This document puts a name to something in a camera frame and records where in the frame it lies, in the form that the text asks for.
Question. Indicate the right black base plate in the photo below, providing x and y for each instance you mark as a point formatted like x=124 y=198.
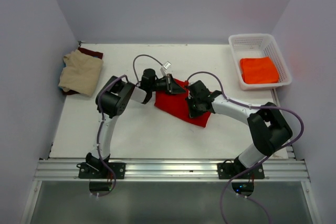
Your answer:
x=228 y=170

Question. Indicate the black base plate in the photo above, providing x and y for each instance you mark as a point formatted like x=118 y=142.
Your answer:
x=87 y=172
x=228 y=170

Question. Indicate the white plastic basket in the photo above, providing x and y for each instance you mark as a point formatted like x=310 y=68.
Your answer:
x=258 y=46

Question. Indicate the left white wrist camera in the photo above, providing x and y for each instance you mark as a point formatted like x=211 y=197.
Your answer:
x=164 y=68

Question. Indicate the aluminium mounting rail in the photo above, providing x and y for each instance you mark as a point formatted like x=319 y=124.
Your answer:
x=172 y=170

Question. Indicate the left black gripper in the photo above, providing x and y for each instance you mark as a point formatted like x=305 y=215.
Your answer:
x=171 y=87

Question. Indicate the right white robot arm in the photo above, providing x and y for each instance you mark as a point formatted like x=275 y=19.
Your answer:
x=268 y=128

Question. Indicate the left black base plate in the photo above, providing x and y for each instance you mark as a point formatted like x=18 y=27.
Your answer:
x=87 y=172

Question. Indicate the red t shirt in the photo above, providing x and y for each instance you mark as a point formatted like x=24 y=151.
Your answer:
x=176 y=105

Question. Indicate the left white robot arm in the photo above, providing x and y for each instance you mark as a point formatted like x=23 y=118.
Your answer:
x=112 y=101

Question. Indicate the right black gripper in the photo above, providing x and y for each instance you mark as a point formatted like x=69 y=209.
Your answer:
x=192 y=113

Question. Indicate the folded beige t shirt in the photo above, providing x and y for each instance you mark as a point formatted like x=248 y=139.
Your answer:
x=80 y=73

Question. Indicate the folded orange t shirt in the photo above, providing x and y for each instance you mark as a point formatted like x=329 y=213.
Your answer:
x=258 y=71

